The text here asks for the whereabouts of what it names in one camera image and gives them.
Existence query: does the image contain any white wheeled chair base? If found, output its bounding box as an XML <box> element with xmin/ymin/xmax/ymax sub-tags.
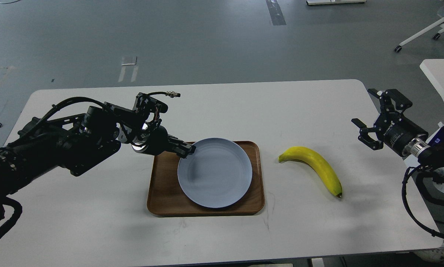
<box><xmin>394</xmin><ymin>0</ymin><xmax>444</xmax><ymax>53</ymax></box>

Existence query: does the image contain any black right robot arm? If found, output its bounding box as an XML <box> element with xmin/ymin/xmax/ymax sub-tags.
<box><xmin>352</xmin><ymin>89</ymin><xmax>444</xmax><ymax>206</ymax></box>

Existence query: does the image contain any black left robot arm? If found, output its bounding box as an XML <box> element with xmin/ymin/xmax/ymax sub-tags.
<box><xmin>0</xmin><ymin>92</ymin><xmax>196</xmax><ymax>239</ymax></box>

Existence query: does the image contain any blue round plate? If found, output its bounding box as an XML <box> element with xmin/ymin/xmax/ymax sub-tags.
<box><xmin>177</xmin><ymin>138</ymin><xmax>253</xmax><ymax>208</ymax></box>

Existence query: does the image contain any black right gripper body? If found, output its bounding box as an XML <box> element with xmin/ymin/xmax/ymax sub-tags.
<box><xmin>374</xmin><ymin>113</ymin><xmax>428</xmax><ymax>156</ymax></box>

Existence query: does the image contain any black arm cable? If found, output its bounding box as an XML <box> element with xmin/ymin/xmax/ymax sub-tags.
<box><xmin>401</xmin><ymin>166</ymin><xmax>444</xmax><ymax>241</ymax></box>
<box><xmin>0</xmin><ymin>197</ymin><xmax>23</xmax><ymax>250</ymax></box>

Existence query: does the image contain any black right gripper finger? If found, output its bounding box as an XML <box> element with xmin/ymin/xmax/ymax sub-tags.
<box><xmin>368</xmin><ymin>88</ymin><xmax>413</xmax><ymax>116</ymax></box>
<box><xmin>351</xmin><ymin>118</ymin><xmax>383</xmax><ymax>150</ymax></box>

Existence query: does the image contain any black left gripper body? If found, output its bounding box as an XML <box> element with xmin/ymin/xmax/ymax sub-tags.
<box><xmin>131</xmin><ymin>126</ymin><xmax>169</xmax><ymax>156</ymax></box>

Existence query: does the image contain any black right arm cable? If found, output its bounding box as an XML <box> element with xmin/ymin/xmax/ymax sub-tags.
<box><xmin>401</xmin><ymin>166</ymin><xmax>444</xmax><ymax>241</ymax></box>

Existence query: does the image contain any yellow banana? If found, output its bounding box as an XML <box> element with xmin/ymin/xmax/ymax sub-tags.
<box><xmin>278</xmin><ymin>146</ymin><xmax>343</xmax><ymax>199</ymax></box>

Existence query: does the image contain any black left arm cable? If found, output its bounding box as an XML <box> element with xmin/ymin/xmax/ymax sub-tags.
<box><xmin>0</xmin><ymin>197</ymin><xmax>23</xmax><ymax>250</ymax></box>

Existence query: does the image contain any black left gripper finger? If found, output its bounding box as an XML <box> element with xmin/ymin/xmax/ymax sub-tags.
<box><xmin>169</xmin><ymin>147</ymin><xmax>191</xmax><ymax>158</ymax></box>
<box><xmin>167</xmin><ymin>135</ymin><xmax>196</xmax><ymax>154</ymax></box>

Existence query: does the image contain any white furniture base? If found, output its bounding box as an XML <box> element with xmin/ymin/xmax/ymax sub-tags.
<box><xmin>306</xmin><ymin>0</ymin><xmax>367</xmax><ymax>6</ymax></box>

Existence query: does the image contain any brown wooden tray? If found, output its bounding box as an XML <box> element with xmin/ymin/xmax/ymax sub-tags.
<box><xmin>146</xmin><ymin>141</ymin><xmax>265</xmax><ymax>217</ymax></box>

